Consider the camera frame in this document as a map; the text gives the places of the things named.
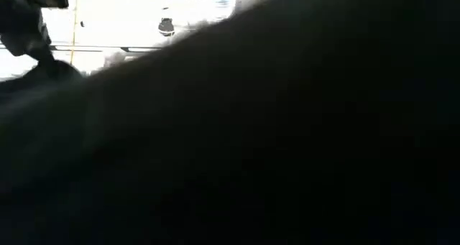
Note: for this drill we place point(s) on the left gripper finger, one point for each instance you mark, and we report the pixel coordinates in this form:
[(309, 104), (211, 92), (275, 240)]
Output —
[(46, 56)]

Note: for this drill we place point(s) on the black garment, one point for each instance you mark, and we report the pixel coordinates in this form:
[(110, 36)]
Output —
[(269, 130)]

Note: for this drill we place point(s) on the ceiling light rail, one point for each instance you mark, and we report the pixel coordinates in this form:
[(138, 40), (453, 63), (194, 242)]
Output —
[(108, 49)]

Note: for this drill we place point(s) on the black dome ceiling camera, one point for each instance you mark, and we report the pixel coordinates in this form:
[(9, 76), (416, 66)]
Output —
[(166, 26)]

